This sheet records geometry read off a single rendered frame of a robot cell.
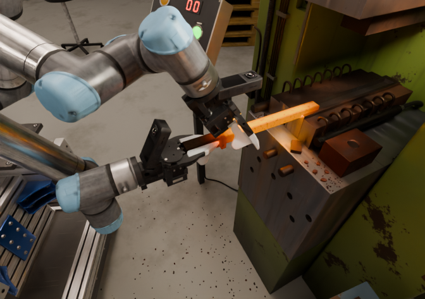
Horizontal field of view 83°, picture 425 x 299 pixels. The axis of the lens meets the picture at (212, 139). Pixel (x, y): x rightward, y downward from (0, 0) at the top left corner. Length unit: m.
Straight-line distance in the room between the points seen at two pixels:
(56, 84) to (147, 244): 1.30
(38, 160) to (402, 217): 0.92
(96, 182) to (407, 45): 1.04
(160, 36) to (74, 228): 1.28
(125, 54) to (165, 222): 1.30
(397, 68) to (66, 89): 1.03
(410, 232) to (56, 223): 1.52
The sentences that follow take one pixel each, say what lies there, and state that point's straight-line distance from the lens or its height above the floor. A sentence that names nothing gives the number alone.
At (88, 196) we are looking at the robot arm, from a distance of 0.56.
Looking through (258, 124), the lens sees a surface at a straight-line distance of 0.65.
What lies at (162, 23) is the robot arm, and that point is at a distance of 0.39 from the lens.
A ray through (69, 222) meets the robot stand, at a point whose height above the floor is 0.21.
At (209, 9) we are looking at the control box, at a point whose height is 1.16.
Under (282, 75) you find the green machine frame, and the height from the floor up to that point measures 0.96.
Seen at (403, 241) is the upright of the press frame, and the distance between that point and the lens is 0.91.
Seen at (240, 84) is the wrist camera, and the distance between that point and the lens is 0.51.
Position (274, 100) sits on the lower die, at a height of 0.98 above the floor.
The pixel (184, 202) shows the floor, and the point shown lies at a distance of 1.68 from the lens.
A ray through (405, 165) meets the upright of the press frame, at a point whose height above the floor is 0.96.
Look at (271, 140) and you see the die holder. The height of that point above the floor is 0.89.
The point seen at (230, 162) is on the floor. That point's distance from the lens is 1.88.
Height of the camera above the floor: 1.42
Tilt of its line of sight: 44 degrees down
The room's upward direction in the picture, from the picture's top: straight up
